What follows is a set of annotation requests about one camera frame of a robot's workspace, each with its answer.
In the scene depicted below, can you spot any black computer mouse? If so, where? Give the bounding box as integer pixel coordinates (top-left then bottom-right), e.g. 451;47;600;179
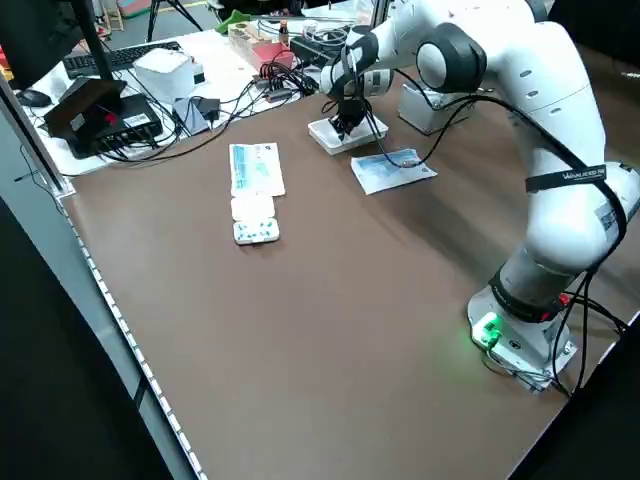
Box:
17;89;52;107

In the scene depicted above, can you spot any black network switch box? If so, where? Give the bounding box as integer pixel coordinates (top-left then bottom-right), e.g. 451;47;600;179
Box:
42;78;164;160

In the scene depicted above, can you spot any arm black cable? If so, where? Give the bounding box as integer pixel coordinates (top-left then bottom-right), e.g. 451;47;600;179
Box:
319;29;632;401

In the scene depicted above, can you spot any black keyboard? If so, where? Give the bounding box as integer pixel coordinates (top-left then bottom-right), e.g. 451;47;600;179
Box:
62;41;184;80

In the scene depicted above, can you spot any white pill box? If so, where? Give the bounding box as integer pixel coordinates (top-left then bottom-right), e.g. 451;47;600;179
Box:
230;193;282;247

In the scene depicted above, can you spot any black finned device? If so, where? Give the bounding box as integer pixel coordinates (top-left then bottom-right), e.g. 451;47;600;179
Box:
289;29;341;71

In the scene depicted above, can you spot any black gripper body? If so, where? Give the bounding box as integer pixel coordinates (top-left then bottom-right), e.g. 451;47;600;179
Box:
333;97;372;126

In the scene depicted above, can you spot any white cube box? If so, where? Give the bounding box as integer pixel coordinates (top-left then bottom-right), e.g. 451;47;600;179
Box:
133;47;195;95

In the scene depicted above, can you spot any grey small box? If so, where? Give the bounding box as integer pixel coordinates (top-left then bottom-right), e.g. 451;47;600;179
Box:
172;94;211;136

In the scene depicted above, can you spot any aluminium first-aid case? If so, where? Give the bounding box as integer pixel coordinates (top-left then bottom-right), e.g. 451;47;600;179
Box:
397;82;474;135

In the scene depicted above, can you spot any red box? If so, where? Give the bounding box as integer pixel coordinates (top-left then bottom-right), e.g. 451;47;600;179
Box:
249;42;297;69

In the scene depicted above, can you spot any white partition tray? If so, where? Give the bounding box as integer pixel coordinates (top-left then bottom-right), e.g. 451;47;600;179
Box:
307;113;390;155

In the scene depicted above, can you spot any black monitor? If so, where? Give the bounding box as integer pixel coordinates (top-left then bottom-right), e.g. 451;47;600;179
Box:
0;0;84;90

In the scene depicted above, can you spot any aluminium corner frame post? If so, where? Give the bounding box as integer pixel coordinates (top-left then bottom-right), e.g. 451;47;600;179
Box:
0;74;76;201

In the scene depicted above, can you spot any folded mask packet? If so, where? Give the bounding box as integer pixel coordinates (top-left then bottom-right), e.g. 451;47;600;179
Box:
348;147;439;196

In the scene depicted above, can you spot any black USB hub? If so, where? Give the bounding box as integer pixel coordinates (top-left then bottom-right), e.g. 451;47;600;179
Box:
252;72;307;104

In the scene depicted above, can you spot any large flat mask packet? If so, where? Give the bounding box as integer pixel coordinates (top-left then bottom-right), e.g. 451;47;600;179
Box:
228;142;287;197

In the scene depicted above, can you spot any black power adapter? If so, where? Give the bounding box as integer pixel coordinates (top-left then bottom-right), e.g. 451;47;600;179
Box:
192;97;221;125

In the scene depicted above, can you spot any wooden box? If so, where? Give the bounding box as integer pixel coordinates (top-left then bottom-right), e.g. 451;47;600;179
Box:
227;18;281;57

